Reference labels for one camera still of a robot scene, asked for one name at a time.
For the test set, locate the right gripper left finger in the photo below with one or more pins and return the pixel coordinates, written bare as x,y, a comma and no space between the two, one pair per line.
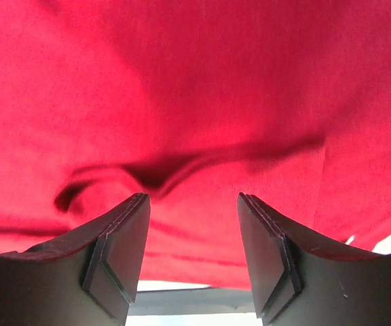
88,276

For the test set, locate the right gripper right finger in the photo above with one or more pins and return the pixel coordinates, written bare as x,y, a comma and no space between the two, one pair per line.
301,277

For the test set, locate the dark red t shirt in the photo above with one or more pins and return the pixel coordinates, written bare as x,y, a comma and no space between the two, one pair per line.
194,102

